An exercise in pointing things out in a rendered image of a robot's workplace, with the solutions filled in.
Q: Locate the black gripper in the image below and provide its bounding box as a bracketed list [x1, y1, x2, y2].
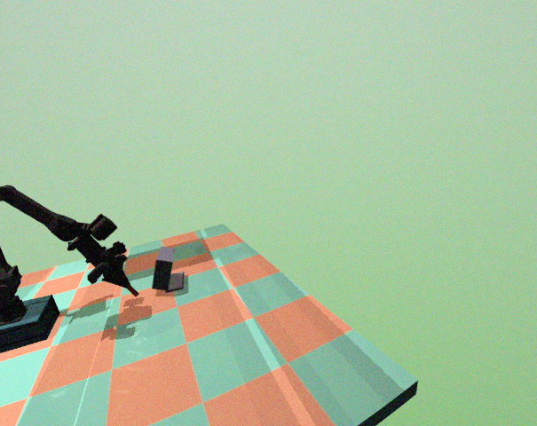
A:
[85, 245, 130, 288]

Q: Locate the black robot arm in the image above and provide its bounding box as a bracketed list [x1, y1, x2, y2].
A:
[0, 185, 127, 326]

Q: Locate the grey sloped panel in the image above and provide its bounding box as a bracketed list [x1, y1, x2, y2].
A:
[152, 246, 184, 293]

